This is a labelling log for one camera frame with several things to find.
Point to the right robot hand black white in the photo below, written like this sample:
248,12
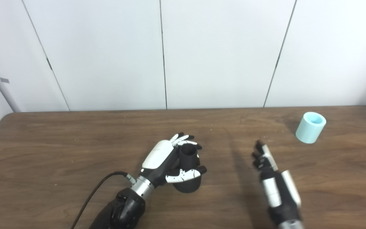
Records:
276,186

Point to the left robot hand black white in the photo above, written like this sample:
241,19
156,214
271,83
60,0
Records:
159,157

